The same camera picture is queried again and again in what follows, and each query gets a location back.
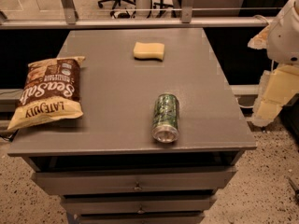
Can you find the middle grey drawer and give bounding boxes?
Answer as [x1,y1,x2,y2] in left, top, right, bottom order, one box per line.
[62,195,216,215]

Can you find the green drink can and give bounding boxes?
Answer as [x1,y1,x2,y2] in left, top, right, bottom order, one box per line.
[151,93,179,143]

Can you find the top grey drawer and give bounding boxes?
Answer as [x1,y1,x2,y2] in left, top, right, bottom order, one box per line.
[32,166,236,195]

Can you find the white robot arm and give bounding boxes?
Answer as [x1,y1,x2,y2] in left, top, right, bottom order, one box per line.
[248,0,299,127]

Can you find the sea salt chips bag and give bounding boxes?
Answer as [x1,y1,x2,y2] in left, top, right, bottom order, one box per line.
[7,56,85,131]

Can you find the grey metal railing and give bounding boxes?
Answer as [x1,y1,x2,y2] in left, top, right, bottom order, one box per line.
[0,0,287,30]

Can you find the grey drawer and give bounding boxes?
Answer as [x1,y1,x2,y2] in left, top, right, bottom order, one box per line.
[62,195,216,215]
[78,212,205,224]
[32,166,236,195]

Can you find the bottom grey drawer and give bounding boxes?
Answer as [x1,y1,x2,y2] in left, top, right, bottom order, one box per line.
[78,212,205,224]

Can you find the yellow sponge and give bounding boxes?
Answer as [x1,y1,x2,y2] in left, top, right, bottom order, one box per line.
[133,42,164,61]

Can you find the grey drawer cabinet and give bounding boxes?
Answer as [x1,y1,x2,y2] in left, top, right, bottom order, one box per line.
[7,27,258,224]

